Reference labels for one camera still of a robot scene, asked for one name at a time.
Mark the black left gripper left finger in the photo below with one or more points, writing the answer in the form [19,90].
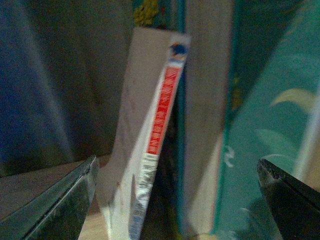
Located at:
[55,202]

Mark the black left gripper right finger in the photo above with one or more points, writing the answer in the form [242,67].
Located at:
[295,207]

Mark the green covered book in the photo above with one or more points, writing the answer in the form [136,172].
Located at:
[251,91]

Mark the white blue paperback book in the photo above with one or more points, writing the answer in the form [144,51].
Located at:
[156,60]

